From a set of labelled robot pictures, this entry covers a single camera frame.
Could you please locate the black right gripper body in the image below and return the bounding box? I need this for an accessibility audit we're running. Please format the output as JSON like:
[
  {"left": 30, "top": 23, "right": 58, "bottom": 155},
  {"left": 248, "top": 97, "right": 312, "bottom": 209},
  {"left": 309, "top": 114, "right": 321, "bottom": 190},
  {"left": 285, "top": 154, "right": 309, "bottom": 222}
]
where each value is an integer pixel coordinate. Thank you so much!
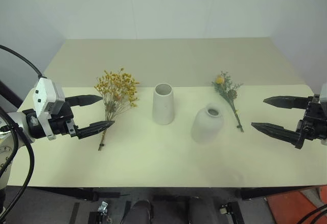
[{"left": 295, "top": 94, "right": 327, "bottom": 143}]

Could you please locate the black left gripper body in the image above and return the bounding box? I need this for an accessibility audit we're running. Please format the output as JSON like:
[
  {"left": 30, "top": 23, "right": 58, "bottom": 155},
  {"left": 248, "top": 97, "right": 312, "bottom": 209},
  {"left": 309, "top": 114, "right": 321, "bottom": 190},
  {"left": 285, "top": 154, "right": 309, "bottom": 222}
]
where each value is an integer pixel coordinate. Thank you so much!
[{"left": 48, "top": 100, "right": 79, "bottom": 139}]

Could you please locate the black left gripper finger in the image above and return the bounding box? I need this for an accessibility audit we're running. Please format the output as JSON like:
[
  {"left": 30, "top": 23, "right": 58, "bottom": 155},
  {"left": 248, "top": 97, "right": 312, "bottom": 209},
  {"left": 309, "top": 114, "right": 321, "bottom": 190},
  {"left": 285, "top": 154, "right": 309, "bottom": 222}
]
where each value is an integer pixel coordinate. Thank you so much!
[
  {"left": 65, "top": 95, "right": 104, "bottom": 107},
  {"left": 76, "top": 120, "right": 116, "bottom": 140}
]

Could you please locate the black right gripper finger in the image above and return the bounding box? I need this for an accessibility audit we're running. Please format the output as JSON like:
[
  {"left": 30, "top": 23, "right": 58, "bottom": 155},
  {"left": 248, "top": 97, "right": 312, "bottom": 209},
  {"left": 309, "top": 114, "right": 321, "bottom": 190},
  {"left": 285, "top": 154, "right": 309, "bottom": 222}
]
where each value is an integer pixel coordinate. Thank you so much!
[
  {"left": 250, "top": 122, "right": 307, "bottom": 149},
  {"left": 263, "top": 95, "right": 311, "bottom": 110}
]

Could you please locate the white rounded vase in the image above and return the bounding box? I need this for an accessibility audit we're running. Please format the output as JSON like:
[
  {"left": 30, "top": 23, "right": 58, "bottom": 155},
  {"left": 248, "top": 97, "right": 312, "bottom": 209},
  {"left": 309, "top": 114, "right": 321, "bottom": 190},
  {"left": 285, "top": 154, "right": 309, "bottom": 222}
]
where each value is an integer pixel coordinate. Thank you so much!
[{"left": 191, "top": 103, "right": 223, "bottom": 146}]

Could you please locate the white conical vase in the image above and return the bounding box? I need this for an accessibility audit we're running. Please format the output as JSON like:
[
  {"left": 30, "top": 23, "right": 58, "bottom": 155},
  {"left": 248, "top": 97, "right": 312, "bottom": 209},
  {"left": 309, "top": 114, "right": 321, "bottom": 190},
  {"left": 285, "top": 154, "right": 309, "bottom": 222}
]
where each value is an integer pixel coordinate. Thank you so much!
[{"left": 152, "top": 82, "right": 176, "bottom": 126}]

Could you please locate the yellow dried flower bunch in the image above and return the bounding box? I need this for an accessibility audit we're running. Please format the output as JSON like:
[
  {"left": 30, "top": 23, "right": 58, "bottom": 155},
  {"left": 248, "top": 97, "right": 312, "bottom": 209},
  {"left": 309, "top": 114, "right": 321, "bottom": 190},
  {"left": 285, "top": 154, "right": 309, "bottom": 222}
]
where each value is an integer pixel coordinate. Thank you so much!
[{"left": 94, "top": 68, "right": 141, "bottom": 152}]

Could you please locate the green sprig bunch, yellow ball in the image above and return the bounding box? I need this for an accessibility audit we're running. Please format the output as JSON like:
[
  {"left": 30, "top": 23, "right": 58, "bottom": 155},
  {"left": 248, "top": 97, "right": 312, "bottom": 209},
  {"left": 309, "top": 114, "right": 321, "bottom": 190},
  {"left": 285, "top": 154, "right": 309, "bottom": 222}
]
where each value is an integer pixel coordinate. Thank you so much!
[{"left": 211, "top": 71, "right": 245, "bottom": 133}]

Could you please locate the black diagonal strut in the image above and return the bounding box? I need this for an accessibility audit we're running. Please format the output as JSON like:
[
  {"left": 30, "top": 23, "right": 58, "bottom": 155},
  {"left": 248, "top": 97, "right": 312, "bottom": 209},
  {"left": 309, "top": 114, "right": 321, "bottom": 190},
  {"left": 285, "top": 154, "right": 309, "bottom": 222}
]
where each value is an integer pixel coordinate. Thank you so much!
[{"left": 0, "top": 80, "right": 26, "bottom": 110}]

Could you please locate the red floor mat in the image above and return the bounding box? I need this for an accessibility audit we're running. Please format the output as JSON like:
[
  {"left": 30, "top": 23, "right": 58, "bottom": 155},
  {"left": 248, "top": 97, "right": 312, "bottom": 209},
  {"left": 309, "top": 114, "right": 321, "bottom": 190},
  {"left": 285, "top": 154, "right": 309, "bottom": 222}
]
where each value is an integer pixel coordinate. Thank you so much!
[{"left": 265, "top": 185, "right": 327, "bottom": 224}]

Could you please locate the silver metal clamp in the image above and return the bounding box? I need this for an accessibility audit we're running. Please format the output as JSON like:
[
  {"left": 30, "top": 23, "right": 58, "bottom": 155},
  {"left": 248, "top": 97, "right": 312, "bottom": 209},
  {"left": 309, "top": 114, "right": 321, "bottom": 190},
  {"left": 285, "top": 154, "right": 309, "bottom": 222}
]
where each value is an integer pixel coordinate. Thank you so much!
[{"left": 98, "top": 201, "right": 110, "bottom": 215}]

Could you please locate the black table frame bar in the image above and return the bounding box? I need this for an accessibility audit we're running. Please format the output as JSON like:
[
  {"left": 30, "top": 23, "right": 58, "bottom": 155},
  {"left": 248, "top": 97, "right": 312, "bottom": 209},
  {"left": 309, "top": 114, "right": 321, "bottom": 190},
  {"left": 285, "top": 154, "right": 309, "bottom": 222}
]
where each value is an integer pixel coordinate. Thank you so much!
[{"left": 30, "top": 186, "right": 327, "bottom": 202}]

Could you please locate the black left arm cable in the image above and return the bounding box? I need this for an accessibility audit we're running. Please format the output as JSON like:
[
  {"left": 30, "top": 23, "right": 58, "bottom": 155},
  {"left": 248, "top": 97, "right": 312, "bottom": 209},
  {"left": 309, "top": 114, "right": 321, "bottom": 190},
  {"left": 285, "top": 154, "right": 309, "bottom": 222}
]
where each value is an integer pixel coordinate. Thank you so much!
[{"left": 0, "top": 44, "right": 44, "bottom": 221}]

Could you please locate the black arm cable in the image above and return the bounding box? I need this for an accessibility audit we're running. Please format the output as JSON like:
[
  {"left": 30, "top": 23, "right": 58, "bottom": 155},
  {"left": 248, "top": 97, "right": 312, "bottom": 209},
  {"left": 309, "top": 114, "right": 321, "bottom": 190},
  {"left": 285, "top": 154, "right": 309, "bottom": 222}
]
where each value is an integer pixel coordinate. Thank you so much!
[
  {"left": 297, "top": 204, "right": 327, "bottom": 224},
  {"left": 0, "top": 44, "right": 44, "bottom": 221}
]

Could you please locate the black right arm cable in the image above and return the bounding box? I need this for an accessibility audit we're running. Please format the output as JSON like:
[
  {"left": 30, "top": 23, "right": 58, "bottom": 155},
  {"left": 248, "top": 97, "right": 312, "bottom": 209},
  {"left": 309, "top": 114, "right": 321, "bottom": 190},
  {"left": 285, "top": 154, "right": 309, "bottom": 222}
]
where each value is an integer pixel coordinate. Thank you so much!
[{"left": 297, "top": 204, "right": 327, "bottom": 224}]

